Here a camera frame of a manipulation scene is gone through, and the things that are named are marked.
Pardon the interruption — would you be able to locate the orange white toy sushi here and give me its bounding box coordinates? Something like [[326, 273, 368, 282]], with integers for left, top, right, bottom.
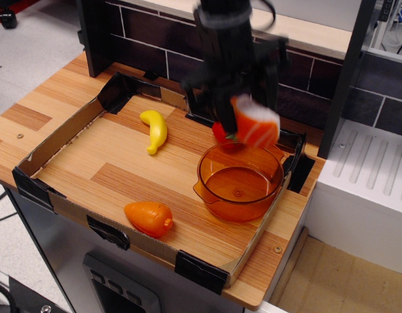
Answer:
[[230, 94, 280, 149]]

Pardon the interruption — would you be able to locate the black caster wheel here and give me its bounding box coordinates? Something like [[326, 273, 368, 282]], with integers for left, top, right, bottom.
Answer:
[[0, 8, 18, 29]]

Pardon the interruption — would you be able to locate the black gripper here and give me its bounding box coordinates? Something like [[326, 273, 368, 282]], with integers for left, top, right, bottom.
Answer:
[[181, 19, 289, 132]]

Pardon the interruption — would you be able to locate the cardboard fence with black tape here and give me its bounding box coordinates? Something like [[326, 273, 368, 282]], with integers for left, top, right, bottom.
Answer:
[[12, 73, 309, 293]]

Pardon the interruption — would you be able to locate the red toy strawberry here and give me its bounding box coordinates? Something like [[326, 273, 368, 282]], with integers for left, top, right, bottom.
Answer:
[[212, 121, 245, 151]]

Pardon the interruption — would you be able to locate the yellow toy banana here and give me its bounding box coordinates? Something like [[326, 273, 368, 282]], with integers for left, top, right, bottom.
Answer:
[[140, 110, 168, 155]]

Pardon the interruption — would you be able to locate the orange toy carrot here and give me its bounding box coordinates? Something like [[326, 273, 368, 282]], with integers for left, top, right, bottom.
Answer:
[[124, 201, 174, 237]]

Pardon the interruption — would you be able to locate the grey toy oven panel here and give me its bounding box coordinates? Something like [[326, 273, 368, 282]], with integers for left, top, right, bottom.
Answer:
[[83, 254, 162, 312]]

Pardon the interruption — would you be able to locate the dark grey vertical post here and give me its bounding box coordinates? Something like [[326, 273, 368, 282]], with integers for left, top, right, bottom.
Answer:
[[318, 1, 376, 159]]

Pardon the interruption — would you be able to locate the white toy sink drainboard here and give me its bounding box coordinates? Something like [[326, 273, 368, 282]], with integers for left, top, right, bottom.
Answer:
[[305, 120, 402, 274]]

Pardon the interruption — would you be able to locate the transparent orange plastic pot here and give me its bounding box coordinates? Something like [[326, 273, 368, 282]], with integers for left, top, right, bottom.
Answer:
[[193, 142, 285, 222]]

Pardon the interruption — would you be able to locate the light wooden shelf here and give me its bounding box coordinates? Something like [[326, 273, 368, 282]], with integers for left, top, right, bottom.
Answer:
[[126, 0, 352, 60]]

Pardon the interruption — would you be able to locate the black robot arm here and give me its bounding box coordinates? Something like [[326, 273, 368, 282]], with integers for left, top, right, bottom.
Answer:
[[181, 1, 290, 134]]

